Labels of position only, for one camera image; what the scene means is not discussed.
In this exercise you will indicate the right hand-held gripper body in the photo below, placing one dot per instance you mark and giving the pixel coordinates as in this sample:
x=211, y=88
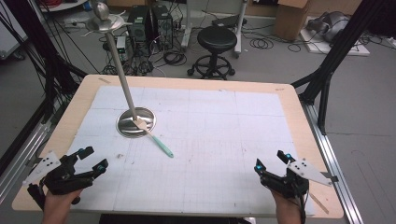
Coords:
x=292, y=185

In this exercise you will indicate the white floor board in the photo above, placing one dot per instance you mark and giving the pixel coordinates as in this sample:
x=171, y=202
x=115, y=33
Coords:
x=358, y=49

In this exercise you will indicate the white grid mat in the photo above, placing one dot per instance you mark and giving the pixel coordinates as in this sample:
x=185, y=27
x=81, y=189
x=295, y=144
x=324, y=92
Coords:
x=202, y=155

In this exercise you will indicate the person's right hand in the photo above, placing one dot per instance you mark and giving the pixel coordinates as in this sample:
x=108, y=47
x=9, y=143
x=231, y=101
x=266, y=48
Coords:
x=288, y=207

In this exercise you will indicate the aluminium rail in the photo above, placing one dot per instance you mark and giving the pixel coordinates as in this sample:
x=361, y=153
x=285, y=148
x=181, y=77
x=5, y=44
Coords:
x=336, y=161
x=18, y=161

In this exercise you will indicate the black round stool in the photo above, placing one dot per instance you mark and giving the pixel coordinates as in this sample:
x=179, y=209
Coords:
x=216, y=39

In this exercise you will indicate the small grey power unit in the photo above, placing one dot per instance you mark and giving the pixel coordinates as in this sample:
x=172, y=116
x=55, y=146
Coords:
x=121, y=46

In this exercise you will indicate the tall metal utensil rack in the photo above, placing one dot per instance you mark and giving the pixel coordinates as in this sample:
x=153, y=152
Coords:
x=123, y=74

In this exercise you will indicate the black computer tower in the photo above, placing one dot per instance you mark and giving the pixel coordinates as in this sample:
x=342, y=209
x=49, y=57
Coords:
x=163, y=28
x=138, y=25

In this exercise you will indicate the grey table bracket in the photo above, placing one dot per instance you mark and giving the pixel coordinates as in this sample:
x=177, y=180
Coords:
x=331, y=178

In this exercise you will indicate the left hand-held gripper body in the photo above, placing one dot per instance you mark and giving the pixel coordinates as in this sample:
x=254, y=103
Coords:
x=59, y=182

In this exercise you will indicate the grey bag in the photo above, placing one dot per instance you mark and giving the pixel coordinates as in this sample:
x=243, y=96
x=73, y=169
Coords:
x=330, y=26

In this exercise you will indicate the thin wooden stick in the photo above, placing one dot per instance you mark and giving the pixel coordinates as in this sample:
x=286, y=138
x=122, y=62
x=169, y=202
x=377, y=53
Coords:
x=320, y=203

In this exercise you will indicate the black flat device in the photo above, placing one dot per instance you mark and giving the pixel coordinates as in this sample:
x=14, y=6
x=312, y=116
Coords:
x=229, y=21

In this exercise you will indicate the cardboard box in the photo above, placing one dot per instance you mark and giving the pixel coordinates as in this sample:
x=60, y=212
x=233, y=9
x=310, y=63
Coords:
x=291, y=18

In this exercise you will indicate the black metal frame post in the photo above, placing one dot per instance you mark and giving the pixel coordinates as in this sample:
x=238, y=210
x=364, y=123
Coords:
x=336, y=53
x=37, y=40

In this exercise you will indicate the person's left hand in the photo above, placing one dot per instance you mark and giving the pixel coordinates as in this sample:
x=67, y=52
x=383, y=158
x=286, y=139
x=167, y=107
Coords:
x=57, y=205

